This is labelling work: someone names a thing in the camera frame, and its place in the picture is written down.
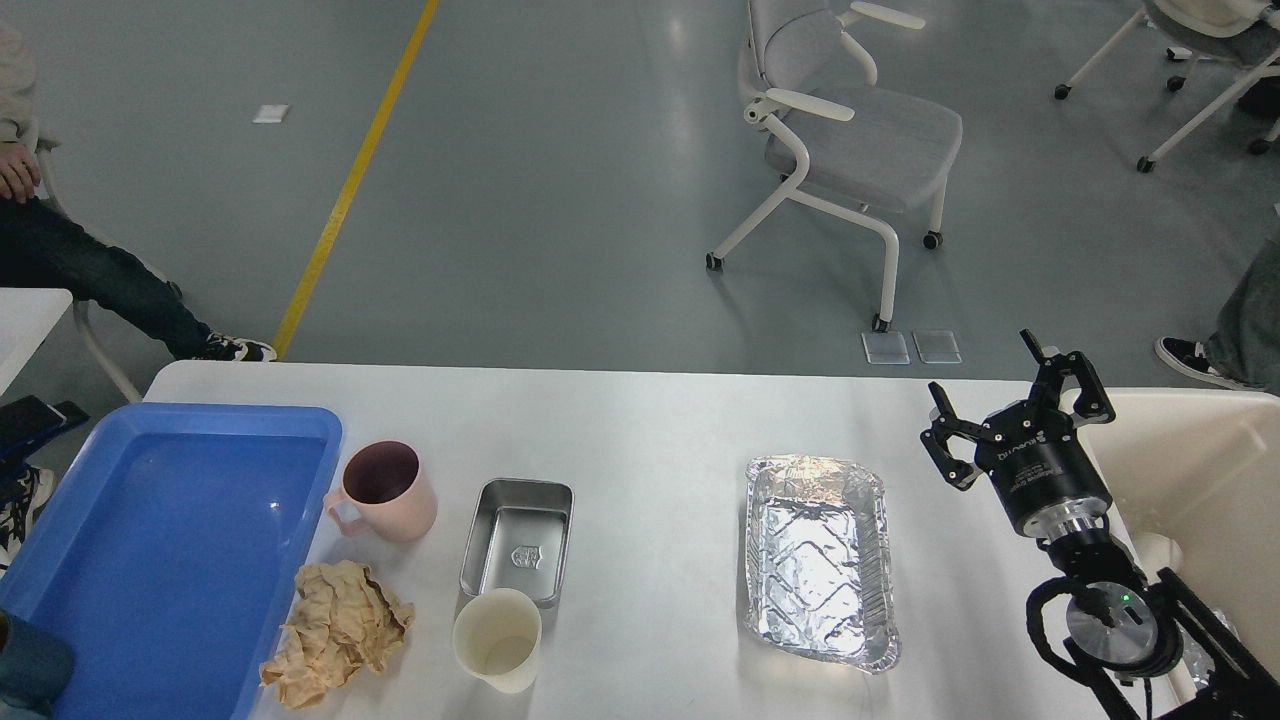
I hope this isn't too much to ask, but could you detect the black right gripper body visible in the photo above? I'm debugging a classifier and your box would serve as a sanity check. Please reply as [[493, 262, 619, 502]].
[[986, 402, 1112, 538]]

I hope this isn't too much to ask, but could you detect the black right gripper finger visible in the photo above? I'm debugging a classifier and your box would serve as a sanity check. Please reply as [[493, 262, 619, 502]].
[[920, 382, 1004, 491], [1020, 329, 1117, 430]]

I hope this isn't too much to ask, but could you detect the small stainless steel tray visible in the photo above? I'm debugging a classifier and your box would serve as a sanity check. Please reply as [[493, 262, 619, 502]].
[[460, 477, 575, 609]]

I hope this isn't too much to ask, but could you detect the pink ribbed mug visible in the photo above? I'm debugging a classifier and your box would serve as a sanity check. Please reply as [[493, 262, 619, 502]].
[[323, 439, 439, 543]]

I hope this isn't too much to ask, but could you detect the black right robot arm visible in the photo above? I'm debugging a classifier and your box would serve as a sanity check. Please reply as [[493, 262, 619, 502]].
[[920, 329, 1279, 719]]

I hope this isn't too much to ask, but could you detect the cream plastic bin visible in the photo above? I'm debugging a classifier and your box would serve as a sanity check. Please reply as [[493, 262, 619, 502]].
[[1079, 388, 1279, 719]]

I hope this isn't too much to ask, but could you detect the white cup in bin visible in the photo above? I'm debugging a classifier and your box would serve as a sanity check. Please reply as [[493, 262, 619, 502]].
[[1130, 530, 1184, 588]]

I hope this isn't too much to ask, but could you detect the right floor outlet plate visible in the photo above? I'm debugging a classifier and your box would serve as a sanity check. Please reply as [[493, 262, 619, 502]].
[[911, 331, 963, 364]]

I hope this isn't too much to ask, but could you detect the floor outlet plate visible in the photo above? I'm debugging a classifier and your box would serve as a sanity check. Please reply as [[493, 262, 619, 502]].
[[911, 331, 963, 364], [861, 331, 911, 366]]

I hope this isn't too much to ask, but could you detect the left floor outlet plate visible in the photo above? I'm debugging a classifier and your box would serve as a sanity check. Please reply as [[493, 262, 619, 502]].
[[861, 331, 911, 366]]

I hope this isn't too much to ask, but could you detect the seated person leg and shoe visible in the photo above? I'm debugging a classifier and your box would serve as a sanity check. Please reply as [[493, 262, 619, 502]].
[[1155, 240, 1279, 395]]

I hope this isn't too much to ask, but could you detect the aluminium foil tray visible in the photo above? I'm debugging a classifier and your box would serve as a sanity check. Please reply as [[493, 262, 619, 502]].
[[744, 454, 900, 675]]

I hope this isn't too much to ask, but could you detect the foil tray in bin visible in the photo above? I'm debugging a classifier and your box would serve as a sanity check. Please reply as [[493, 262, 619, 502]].
[[1180, 600, 1251, 701]]

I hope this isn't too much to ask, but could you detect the grey white office chair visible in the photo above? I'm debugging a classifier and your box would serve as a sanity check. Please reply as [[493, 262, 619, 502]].
[[705, 1, 963, 333]]

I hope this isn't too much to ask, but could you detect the cream paper cup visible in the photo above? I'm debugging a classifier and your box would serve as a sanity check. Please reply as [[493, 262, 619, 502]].
[[452, 588, 543, 694]]

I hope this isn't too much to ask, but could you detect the crumpled brown paper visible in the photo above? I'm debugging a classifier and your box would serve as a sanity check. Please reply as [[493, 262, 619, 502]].
[[259, 560, 416, 710]]

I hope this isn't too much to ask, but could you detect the white paper scrap on floor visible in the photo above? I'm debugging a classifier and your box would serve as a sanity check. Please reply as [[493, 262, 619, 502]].
[[251, 104, 291, 126]]

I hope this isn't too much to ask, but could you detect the blue plastic tray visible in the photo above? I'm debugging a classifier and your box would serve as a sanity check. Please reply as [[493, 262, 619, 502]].
[[3, 402, 343, 719]]

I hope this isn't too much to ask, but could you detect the white side table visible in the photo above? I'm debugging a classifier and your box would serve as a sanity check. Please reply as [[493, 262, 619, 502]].
[[1, 287, 72, 393]]

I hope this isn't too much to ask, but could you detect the person in beige sweater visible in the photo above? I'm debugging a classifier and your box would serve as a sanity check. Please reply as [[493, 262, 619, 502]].
[[1, 24, 276, 363]]

